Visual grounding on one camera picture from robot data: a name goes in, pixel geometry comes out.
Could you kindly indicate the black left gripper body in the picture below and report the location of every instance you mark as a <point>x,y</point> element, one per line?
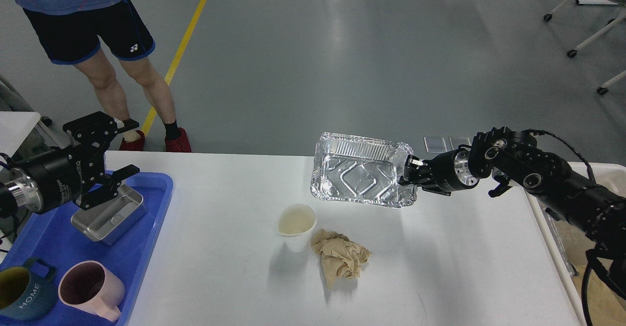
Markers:
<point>46,181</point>

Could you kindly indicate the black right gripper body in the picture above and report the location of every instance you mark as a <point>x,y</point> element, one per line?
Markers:
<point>446,173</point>

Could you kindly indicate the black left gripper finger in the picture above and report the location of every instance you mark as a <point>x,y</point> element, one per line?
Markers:
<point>99,189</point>
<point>92,135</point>

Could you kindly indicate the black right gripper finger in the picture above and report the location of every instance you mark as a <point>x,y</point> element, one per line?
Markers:
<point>414,179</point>
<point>413,164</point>

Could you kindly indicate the stainless steel rectangular tray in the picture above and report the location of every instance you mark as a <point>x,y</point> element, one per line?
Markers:
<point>108,222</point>

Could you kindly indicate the aluminium foil tray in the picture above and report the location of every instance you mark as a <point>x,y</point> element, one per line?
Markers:
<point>359,169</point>

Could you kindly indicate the pink plastic mug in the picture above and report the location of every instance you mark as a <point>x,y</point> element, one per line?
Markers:
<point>91,288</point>

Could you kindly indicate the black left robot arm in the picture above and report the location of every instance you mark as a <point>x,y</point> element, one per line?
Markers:
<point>6,194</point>

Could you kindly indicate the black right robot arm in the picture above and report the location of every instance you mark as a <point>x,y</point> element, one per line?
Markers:
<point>513,157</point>

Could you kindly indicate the clear floor plate left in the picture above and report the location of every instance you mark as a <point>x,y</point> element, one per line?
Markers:
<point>435,144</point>

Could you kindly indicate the clear floor plate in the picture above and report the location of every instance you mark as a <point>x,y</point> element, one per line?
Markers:
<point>460,142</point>
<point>435,144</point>

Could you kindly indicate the clear floor plate right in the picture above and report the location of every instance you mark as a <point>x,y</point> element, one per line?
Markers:
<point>460,142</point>

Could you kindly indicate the blue plastic tray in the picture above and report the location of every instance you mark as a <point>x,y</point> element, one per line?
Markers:
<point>52,238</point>

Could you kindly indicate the white side table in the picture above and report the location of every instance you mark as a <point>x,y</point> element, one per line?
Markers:
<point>24,134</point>

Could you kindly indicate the crumpled brown paper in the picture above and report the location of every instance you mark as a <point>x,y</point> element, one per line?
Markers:
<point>340,257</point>

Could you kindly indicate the person in blue shirt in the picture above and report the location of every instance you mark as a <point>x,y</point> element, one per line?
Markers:
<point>72,32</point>

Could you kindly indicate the white paper cup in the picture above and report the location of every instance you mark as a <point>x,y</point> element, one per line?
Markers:
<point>295,226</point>

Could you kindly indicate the dark teal HOME mug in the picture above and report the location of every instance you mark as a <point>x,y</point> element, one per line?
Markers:
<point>27,291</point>

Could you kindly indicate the beige plastic bin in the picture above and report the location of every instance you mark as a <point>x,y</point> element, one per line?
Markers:
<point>566,244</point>

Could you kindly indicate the white rolling chair base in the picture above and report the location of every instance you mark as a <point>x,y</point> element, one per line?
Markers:
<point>585,32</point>

